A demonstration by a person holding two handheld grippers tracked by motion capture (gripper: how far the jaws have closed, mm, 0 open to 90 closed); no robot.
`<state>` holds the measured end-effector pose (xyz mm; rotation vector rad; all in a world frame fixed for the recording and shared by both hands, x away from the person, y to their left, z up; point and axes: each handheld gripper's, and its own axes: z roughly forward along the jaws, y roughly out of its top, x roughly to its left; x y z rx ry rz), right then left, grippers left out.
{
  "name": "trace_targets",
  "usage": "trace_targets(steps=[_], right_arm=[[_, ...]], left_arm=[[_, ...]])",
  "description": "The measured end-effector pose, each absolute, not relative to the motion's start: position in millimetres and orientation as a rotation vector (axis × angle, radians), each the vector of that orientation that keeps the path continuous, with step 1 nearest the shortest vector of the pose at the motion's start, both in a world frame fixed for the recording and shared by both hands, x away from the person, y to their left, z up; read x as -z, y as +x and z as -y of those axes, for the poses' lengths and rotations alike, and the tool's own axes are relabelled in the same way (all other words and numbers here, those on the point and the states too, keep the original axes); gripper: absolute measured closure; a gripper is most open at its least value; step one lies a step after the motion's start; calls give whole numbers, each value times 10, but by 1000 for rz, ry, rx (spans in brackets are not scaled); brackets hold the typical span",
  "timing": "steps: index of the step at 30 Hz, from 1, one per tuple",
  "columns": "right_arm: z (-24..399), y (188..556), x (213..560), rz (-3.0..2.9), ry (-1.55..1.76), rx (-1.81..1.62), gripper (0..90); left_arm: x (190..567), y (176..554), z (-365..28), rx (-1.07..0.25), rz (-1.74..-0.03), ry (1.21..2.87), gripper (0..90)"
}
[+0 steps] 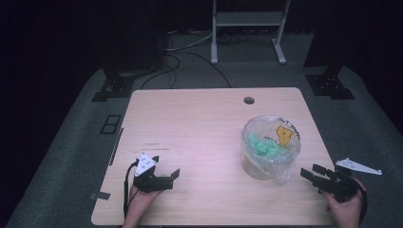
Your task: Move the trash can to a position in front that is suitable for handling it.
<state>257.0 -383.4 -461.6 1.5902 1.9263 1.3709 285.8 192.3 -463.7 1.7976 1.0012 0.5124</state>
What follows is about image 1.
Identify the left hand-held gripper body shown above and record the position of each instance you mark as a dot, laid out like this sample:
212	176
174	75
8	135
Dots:
149	183

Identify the white metal stand frame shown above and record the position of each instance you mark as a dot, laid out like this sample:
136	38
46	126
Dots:
247	18

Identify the person's right hand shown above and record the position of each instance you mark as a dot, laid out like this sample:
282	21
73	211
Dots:
348	212

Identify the grey tape piece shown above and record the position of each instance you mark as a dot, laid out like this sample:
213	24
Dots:
100	195

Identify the person's left hand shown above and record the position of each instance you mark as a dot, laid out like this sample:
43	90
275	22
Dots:
139	199

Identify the green crumpled paper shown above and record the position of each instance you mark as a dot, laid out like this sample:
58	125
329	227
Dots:
266	147

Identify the clear round plastic bin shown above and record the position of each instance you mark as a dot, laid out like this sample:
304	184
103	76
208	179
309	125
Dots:
250	167

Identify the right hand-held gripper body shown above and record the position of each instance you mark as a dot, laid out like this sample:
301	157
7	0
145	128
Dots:
340	186

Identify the clear plastic bag yellow print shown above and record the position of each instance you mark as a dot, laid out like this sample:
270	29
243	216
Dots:
285	164

